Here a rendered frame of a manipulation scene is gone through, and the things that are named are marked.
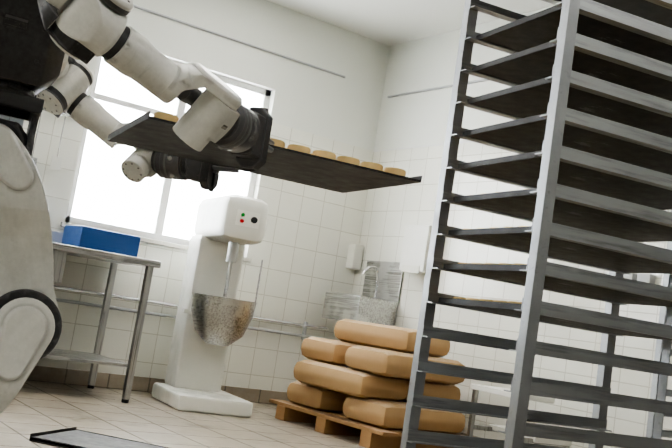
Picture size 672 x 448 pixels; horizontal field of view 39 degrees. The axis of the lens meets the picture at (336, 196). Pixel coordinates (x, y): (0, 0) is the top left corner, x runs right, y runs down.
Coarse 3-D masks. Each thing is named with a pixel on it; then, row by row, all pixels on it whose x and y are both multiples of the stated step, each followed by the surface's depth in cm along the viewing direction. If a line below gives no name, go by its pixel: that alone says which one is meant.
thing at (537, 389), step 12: (540, 384) 212; (540, 396) 212; (552, 396) 213; (564, 396) 214; (576, 396) 216; (588, 396) 217; (600, 396) 219; (612, 396) 220; (624, 396) 221; (636, 408) 223; (648, 408) 224; (660, 408) 226
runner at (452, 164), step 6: (450, 162) 254; (456, 162) 255; (462, 162) 256; (450, 168) 253; (456, 168) 252; (474, 174) 256; (480, 174) 255; (498, 180) 259; (504, 180) 258; (522, 186) 263; (528, 186) 261
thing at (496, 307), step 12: (444, 300) 247; (456, 300) 241; (468, 300) 236; (504, 312) 242; (516, 312) 231; (564, 324) 259; (576, 324) 246; (588, 324) 234; (636, 336) 263; (648, 336) 249
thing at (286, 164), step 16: (128, 128) 196; (144, 128) 191; (160, 128) 188; (128, 144) 216; (144, 144) 212; (160, 144) 209; (176, 144) 205; (208, 144) 198; (208, 160) 221; (224, 160) 217; (272, 160) 206; (288, 160) 202; (304, 160) 199; (320, 160) 196; (336, 160) 195; (272, 176) 230; (288, 176) 226; (304, 176) 222; (320, 176) 218; (336, 176) 214; (352, 176) 210; (368, 176) 207; (384, 176) 203; (400, 176) 201; (416, 176) 205
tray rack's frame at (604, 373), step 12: (612, 312) 274; (612, 336) 274; (600, 348) 275; (612, 348) 274; (600, 372) 273; (600, 384) 272; (660, 384) 254; (660, 396) 253; (600, 408) 271; (660, 420) 252; (660, 432) 251
